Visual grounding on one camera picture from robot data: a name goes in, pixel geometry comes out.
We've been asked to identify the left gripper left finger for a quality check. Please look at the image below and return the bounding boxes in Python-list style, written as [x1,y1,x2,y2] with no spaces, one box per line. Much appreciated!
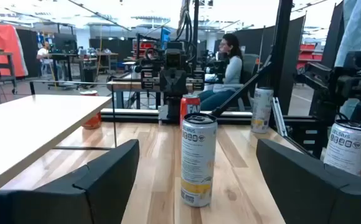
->
[0,139,141,224]

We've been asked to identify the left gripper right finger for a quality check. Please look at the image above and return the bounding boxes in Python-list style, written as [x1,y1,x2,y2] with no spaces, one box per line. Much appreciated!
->
[256,138,361,224]

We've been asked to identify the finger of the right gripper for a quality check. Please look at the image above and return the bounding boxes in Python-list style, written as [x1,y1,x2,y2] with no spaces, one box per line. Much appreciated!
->
[192,70,205,91]
[141,68,160,91]

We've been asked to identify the red Fanta can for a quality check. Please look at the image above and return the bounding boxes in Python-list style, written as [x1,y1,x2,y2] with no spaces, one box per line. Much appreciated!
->
[179,94,202,128]
[79,90,103,130]

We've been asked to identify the blue monitor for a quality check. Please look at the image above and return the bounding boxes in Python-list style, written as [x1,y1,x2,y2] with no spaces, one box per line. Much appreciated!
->
[160,27,171,48]

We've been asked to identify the grey office chair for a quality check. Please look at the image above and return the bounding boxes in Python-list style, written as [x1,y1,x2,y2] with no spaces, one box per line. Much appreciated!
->
[238,54,260,110]

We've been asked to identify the black partition panel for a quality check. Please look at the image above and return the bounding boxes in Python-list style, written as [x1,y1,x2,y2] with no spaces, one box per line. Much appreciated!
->
[232,15,306,108]

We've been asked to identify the red storage bins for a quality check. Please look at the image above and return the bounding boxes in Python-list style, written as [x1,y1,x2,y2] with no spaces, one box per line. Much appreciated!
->
[296,43,324,70]

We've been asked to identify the red fabric cover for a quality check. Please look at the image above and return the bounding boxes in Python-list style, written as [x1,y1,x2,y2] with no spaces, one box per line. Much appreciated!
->
[0,22,29,78]

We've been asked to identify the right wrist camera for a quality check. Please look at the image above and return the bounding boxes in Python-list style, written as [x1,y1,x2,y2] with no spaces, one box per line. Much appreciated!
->
[164,48,185,70]

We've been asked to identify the black aluminium rig frame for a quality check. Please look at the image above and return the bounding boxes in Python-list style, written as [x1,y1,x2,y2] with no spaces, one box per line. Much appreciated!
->
[100,0,327,147]

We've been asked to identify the wooden shelf black frame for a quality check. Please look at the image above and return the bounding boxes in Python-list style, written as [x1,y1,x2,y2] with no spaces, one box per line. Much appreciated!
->
[0,80,119,190]

